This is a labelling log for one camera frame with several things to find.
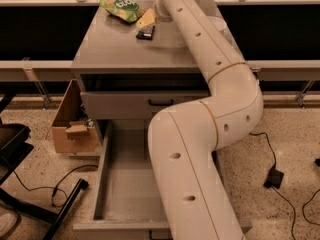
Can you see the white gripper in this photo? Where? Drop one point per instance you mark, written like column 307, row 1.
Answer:
column 161, row 14

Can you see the dark blue rxbar wrapper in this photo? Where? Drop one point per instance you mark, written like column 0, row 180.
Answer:
column 145, row 33

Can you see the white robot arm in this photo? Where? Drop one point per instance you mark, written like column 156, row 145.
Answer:
column 182, row 137

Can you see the grey drawer cabinet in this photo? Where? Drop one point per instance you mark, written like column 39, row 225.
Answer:
column 111, row 58

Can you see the closed grey middle drawer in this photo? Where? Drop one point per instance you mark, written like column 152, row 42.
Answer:
column 133, row 104

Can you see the open grey bottom drawer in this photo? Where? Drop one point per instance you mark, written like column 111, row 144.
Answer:
column 132, row 196

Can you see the green snack bag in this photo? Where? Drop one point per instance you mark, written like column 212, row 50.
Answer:
column 126, row 10

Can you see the white bowl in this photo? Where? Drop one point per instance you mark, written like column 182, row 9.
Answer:
column 219, row 23

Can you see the grey railing barrier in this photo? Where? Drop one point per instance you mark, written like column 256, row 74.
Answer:
column 36, row 67

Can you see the cardboard box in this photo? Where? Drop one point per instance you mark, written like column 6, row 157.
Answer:
column 72, row 130

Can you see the black power adapter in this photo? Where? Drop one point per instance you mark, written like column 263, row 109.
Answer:
column 274, row 178

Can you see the black cart frame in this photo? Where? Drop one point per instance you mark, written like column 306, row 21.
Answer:
column 34, row 179

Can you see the black bottom drawer handle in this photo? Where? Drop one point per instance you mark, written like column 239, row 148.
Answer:
column 159, row 235

